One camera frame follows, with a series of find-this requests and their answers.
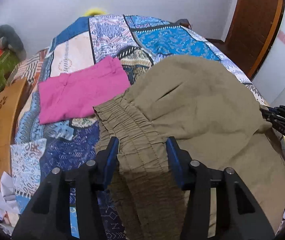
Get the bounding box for olive green pants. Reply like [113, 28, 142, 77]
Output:
[94, 55, 285, 239]

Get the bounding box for blue patchwork bedspread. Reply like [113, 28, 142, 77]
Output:
[10, 13, 285, 240]

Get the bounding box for pink folded garment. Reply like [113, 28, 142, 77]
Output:
[38, 56, 130, 125]

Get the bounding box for wooden lap table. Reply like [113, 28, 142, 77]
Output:
[0, 77, 29, 179]

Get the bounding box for brown wooden door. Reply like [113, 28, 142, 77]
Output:
[224, 0, 285, 79]

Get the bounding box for yellow pillow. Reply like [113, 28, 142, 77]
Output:
[83, 8, 107, 17]

